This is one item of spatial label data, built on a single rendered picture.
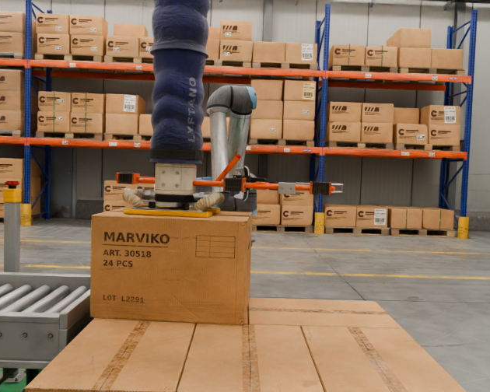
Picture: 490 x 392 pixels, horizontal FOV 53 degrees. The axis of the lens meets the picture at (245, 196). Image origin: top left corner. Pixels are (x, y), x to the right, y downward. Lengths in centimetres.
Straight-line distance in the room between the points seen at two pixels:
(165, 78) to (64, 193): 911
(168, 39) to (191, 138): 40
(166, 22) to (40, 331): 124
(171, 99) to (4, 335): 106
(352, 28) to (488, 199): 468
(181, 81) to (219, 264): 73
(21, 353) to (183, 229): 72
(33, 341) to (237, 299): 74
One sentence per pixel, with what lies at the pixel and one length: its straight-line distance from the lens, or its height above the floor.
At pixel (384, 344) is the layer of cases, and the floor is 54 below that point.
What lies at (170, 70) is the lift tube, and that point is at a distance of 203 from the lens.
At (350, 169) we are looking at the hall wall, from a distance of 1077.
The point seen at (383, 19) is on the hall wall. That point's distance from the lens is 1138.
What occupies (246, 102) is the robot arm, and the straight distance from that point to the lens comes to 259.
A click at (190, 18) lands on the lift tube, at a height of 172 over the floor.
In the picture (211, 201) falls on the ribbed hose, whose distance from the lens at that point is 194.
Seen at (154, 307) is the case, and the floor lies 60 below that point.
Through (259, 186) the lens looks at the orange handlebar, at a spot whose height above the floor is 107.
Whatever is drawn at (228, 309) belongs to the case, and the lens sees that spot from 193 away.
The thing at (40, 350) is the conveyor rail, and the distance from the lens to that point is 198.
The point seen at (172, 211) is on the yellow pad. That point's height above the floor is 96.
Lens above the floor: 113
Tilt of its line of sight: 3 degrees down
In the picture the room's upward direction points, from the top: 2 degrees clockwise
